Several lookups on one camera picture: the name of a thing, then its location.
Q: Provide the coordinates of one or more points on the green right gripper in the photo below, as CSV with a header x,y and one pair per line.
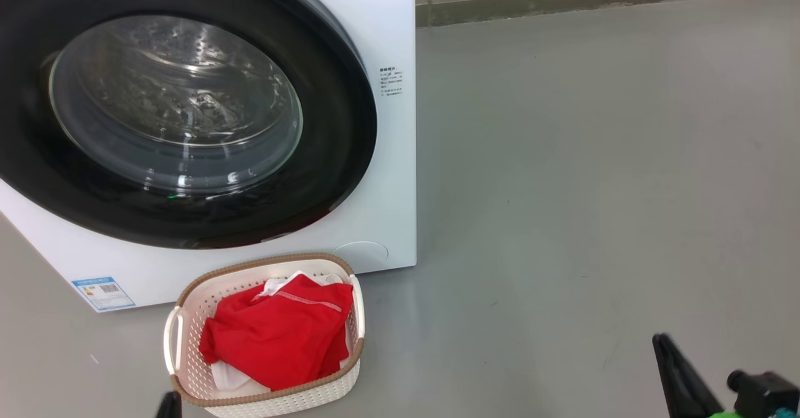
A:
x,y
728,414

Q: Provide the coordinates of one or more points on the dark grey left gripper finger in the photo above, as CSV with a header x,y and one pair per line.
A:
x,y
169,407

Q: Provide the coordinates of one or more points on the red and white garment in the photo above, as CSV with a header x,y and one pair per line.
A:
x,y
281,337

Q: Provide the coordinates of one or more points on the black round glass washer door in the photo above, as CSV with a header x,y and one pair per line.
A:
x,y
337,130

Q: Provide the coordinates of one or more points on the cream laundry basket brown rim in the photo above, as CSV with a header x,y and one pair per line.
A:
x,y
194,318

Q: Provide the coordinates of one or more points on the white front-load washing machine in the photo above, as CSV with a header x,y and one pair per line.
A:
x,y
394,155

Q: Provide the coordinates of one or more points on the blue energy label sticker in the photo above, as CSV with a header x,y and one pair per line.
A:
x,y
103,293

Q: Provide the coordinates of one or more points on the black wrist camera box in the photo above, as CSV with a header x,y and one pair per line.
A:
x,y
765,396

